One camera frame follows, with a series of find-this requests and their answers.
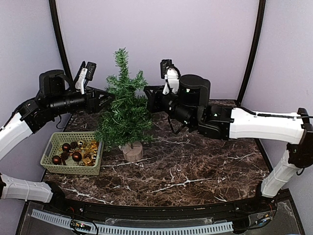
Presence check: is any white slotted cable duct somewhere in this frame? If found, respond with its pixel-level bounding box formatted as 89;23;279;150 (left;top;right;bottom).
31;209;234;235

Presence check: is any green perforated plastic basket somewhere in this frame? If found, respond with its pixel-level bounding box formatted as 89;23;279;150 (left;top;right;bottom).
40;131;104;175

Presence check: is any black front rail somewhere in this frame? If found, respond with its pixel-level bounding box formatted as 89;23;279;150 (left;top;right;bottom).
43;197;277;221

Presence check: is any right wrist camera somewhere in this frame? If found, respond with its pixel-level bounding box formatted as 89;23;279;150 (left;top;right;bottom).
160;59;180;95

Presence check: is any small green christmas tree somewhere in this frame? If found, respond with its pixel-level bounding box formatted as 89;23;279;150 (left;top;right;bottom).
95;48;153;151

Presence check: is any gold gift box ornament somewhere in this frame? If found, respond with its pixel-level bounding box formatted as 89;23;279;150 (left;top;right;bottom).
82;157;93;166

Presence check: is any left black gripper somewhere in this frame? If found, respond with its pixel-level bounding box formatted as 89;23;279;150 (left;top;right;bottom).
48;85;115;116

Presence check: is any round wooden tree base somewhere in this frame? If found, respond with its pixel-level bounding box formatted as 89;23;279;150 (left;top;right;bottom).
122;141;143;162

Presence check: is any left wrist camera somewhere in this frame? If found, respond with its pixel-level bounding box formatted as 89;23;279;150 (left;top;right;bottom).
74;61;96;94

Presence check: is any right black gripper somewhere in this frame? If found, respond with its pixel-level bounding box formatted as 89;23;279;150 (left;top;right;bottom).
144;85;196;128

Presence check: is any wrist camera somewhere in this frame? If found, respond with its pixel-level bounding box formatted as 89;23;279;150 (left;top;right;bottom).
160;59;180;95
74;61;96;94

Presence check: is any right black frame post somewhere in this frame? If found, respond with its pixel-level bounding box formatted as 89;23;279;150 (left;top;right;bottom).
236;0;266;106

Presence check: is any left black frame post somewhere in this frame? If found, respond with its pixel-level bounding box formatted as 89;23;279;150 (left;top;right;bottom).
48;0;74;80

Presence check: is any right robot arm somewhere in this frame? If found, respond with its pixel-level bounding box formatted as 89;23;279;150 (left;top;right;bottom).
144;74;313;212

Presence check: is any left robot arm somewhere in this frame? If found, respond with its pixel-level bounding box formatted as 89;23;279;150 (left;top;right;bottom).
0;70;115;213

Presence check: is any brown ball ornament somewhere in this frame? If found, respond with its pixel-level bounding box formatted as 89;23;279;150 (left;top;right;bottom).
62;143;71;152
72;152;82;162
52;155;62;165

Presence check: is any black frame post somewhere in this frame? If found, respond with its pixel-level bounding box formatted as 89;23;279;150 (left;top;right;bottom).
48;0;74;80
236;0;266;106

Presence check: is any brown pine cone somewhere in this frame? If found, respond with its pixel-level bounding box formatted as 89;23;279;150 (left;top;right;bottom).
70;141;78;149

